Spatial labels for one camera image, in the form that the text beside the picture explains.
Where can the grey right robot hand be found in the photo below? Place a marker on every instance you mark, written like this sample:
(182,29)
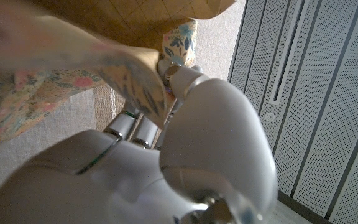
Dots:
(135,180)

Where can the floral patterned cloth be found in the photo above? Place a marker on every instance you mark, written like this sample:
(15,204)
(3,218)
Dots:
(73,46)

